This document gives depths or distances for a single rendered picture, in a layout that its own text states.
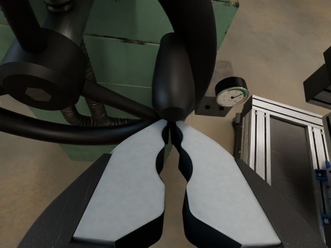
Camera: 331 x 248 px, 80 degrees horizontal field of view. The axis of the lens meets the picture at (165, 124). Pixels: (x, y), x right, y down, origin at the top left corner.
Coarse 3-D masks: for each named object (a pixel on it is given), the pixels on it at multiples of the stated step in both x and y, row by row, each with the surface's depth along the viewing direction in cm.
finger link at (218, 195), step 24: (192, 144) 10; (216, 144) 10; (192, 168) 9; (216, 168) 9; (192, 192) 7; (216, 192) 8; (240, 192) 8; (192, 216) 7; (216, 216) 7; (240, 216) 7; (264, 216) 7; (192, 240) 7; (216, 240) 6; (240, 240) 6; (264, 240) 6
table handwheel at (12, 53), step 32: (0, 0) 11; (160, 0) 11; (192, 0) 11; (32, 32) 13; (64, 32) 18; (192, 32) 12; (0, 64) 14; (32, 64) 14; (64, 64) 16; (192, 64) 15; (32, 96) 16; (64, 96) 16; (96, 96) 19; (0, 128) 24; (32, 128) 26; (64, 128) 27; (96, 128) 28; (128, 128) 26
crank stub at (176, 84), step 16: (160, 48) 12; (176, 48) 12; (160, 64) 11; (176, 64) 11; (160, 80) 11; (176, 80) 10; (192, 80) 11; (160, 96) 10; (176, 96) 10; (192, 96) 10; (160, 112) 11; (176, 112) 10
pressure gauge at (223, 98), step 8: (224, 80) 38; (232, 80) 37; (240, 80) 38; (216, 88) 40; (224, 88) 37; (232, 88) 37; (240, 88) 37; (216, 96) 39; (224, 96) 39; (240, 96) 39; (248, 96) 39; (224, 104) 42; (232, 104) 42
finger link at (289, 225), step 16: (240, 160) 9; (256, 176) 8; (256, 192) 8; (272, 192) 8; (272, 208) 7; (288, 208) 7; (272, 224) 7; (288, 224) 7; (304, 224) 7; (288, 240) 6; (304, 240) 6; (320, 240) 6
